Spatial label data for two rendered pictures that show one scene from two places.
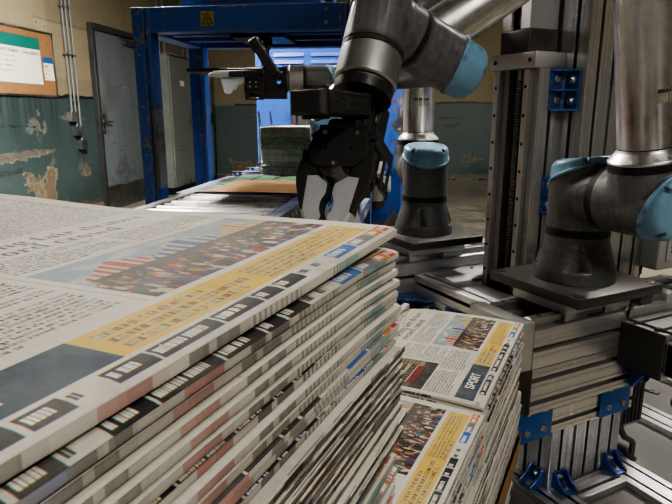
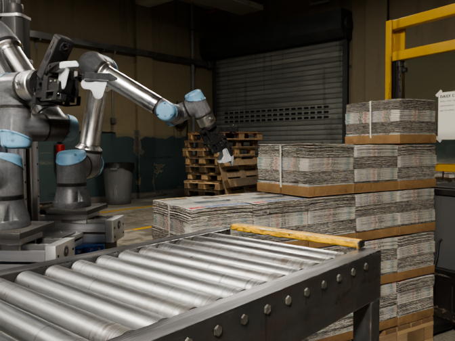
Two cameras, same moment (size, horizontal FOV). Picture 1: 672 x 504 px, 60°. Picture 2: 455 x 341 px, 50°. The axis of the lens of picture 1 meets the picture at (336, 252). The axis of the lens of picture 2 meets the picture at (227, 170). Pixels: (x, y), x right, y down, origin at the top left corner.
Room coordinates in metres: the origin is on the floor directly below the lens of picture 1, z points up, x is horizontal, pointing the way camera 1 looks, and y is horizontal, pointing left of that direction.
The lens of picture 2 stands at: (2.40, 1.18, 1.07)
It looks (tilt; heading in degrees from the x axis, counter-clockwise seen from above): 3 degrees down; 213
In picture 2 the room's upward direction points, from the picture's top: straight up
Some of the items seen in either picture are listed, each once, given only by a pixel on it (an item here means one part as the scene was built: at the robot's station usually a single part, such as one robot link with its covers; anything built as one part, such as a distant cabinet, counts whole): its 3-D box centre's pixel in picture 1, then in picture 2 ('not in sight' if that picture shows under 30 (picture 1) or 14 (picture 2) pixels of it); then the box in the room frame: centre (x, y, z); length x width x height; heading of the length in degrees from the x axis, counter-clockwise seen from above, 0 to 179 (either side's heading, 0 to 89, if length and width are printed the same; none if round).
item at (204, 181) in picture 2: not in sight; (223, 167); (-5.14, -3.89, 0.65); 1.33 x 0.94 x 1.30; 176
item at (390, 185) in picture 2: not in sight; (349, 184); (-0.03, 0.32, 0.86); 0.38 x 0.29 x 0.04; 64
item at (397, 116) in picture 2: not in sight; (388, 220); (-0.30, 0.45, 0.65); 0.39 x 0.30 x 1.29; 65
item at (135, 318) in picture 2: not in sight; (82, 304); (1.81, 0.46, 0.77); 0.47 x 0.05 x 0.05; 82
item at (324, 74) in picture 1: (323, 80); (13, 88); (1.65, 0.03, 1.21); 0.11 x 0.08 x 0.09; 91
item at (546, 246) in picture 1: (575, 251); (72, 194); (1.08, -0.46, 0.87); 0.15 x 0.15 x 0.10
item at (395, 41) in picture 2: not in sight; (394, 157); (-0.83, 0.34, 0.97); 0.09 x 0.09 x 1.75; 65
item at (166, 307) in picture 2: not in sight; (112, 296); (1.74, 0.47, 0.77); 0.47 x 0.05 x 0.05; 82
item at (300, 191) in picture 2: not in sight; (303, 187); (0.24, 0.19, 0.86); 0.38 x 0.29 x 0.04; 66
